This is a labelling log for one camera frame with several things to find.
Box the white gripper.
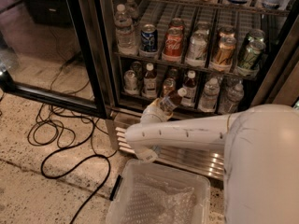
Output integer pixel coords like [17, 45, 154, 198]
[140, 98, 173, 123]

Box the dark drink bottle white cap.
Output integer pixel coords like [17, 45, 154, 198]
[158, 88, 187, 115]

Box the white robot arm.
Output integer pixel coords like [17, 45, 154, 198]
[125, 104, 299, 224]

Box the orange can bottom shelf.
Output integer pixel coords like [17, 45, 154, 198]
[161, 77, 176, 97]

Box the clear water bottle bottom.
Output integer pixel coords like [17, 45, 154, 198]
[198, 77, 220, 112]

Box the clear water bottle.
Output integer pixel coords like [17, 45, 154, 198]
[198, 77, 220, 112]
[218, 83, 244, 114]

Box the clear water bottle right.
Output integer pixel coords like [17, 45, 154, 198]
[218, 83, 244, 114]

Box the clear water bottle middle shelf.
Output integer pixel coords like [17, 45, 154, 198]
[114, 4, 137, 55]

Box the stainless steel fridge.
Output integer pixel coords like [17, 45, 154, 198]
[74, 0, 299, 182]

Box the glass fridge door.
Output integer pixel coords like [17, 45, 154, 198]
[0, 0, 108, 119]

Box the blue pepsi can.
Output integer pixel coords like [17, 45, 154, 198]
[141, 23, 158, 52]

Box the red coca cola can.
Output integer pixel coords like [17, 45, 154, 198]
[162, 27, 183, 62]

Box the silver white soda can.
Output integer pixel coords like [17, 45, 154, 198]
[185, 33, 207, 67]

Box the clear plastic bin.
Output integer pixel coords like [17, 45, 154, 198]
[106, 160, 210, 224]

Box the bubble wrap sheet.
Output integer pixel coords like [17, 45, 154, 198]
[121, 175, 196, 224]

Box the gold soda can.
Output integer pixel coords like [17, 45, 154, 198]
[209, 36, 236, 72]

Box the green soda can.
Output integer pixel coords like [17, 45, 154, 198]
[236, 40, 265, 77]

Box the black floor cable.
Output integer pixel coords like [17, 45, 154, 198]
[26, 54, 112, 224]

